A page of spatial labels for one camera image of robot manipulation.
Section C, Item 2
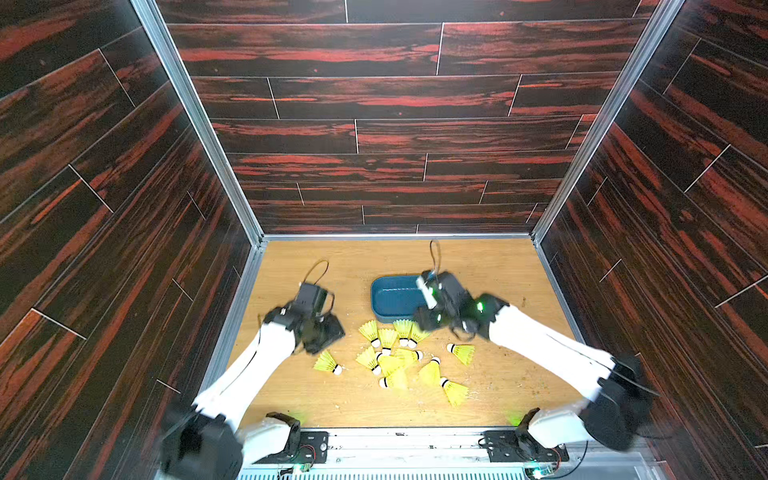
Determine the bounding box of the aluminium front rail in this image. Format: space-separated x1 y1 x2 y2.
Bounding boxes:
237 427 669 479

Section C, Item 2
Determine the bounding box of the teal plastic storage box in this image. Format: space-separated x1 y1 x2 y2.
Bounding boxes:
371 275 427 324

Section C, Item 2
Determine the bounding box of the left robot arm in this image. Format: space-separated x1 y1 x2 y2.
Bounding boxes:
159 304 345 479

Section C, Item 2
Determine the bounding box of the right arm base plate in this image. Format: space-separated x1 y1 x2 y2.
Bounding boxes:
478 408 569 464

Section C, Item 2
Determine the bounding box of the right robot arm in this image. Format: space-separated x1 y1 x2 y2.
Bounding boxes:
413 271 657 452

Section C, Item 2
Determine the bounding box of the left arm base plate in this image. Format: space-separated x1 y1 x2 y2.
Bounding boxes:
256 412 329 465

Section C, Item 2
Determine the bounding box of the yellow shuttlecock centre pile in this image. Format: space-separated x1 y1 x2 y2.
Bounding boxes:
376 353 404 377

